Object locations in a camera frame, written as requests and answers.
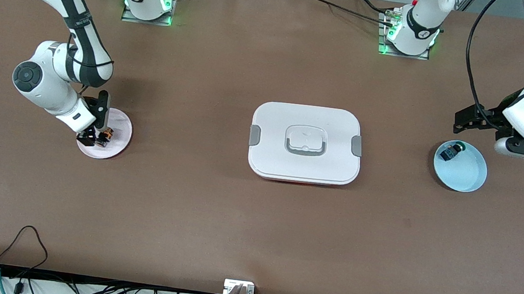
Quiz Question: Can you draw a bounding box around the orange push button switch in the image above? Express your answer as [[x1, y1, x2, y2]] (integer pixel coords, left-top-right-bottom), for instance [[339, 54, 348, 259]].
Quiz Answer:
[[96, 127, 114, 149]]

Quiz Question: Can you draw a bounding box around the white lidded storage box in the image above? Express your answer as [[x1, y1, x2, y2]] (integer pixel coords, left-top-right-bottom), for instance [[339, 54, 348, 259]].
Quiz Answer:
[[244, 99, 367, 190]]

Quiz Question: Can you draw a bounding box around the pink round plate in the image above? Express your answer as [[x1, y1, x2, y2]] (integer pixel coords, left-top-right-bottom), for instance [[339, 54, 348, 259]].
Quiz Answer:
[[75, 105, 135, 162]]

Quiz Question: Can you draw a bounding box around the small blue black part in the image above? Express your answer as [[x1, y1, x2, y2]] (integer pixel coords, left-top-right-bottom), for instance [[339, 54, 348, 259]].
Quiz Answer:
[[440, 142, 468, 164]]

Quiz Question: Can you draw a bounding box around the light blue round plate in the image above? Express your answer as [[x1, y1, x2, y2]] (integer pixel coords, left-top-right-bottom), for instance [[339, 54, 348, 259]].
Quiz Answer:
[[430, 138, 491, 195]]

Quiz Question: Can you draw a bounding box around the small white clamp device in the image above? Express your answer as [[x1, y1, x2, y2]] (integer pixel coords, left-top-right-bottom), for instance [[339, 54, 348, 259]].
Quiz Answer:
[[223, 278, 256, 294]]

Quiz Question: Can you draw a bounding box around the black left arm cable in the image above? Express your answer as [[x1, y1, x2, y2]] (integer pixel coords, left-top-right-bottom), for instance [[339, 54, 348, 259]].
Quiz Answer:
[[458, 0, 519, 130]]

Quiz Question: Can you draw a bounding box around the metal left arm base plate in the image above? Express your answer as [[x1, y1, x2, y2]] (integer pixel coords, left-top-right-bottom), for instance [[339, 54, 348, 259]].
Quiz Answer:
[[375, 10, 434, 61]]

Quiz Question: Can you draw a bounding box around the black looped thin cable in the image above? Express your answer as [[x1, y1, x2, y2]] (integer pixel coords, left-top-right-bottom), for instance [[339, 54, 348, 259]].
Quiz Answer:
[[0, 222, 52, 273]]

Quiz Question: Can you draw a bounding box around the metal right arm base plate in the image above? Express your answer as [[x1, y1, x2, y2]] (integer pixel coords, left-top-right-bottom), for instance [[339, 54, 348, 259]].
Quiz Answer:
[[121, 0, 179, 28]]

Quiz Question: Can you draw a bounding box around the black cable to base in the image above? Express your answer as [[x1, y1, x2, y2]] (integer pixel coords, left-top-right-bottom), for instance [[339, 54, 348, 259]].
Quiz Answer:
[[301, 0, 398, 28]]

